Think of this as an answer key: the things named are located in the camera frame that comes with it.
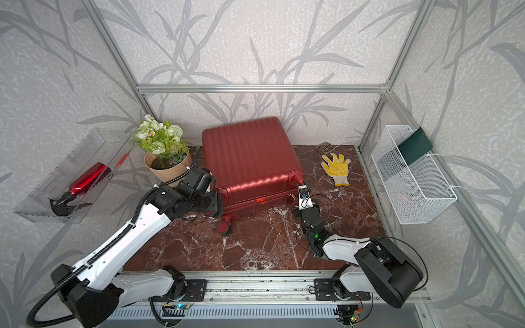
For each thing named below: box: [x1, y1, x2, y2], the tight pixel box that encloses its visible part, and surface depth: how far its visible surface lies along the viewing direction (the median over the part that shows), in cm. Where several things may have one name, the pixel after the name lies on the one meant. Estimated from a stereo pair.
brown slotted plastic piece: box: [315, 141, 338, 155], surface depth 122 cm
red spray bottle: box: [48, 161, 112, 216], surface depth 64 cm
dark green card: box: [397, 127, 434, 166], surface depth 73 cm
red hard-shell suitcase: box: [201, 116, 305, 236], surface depth 84 cm
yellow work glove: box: [321, 152, 351, 186], surface depth 112 cm
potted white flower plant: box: [134, 114, 193, 185], surface depth 88 cm
